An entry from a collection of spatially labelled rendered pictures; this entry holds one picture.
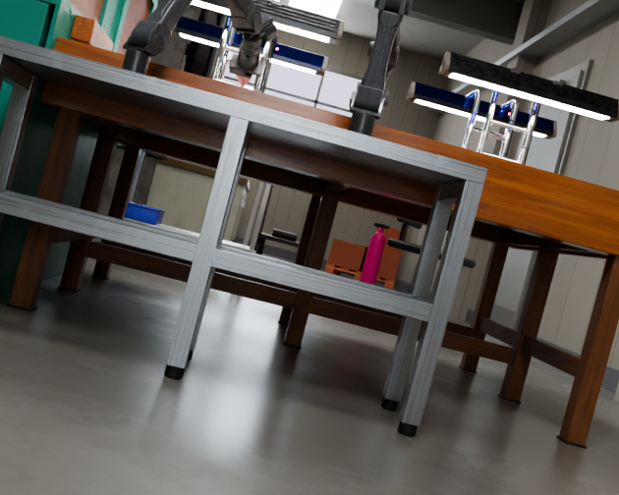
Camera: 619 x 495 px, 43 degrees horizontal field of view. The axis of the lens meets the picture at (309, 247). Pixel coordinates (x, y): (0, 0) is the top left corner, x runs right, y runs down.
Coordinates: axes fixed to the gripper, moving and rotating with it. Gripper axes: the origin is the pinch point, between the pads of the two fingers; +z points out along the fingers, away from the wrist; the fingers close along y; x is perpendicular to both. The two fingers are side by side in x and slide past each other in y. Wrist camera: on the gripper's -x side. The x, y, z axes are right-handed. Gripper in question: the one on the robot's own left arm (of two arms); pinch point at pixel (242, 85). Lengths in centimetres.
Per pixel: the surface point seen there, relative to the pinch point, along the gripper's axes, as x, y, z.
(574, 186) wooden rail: 25, -103, -18
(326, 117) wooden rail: 24.9, -27.1, -18.2
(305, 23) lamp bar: -18.3, -14.2, -16.8
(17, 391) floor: 133, 19, -29
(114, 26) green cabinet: -35, 52, 19
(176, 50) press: -362, 90, 284
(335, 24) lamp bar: -21.7, -23.8, -17.4
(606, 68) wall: -276, -224, 127
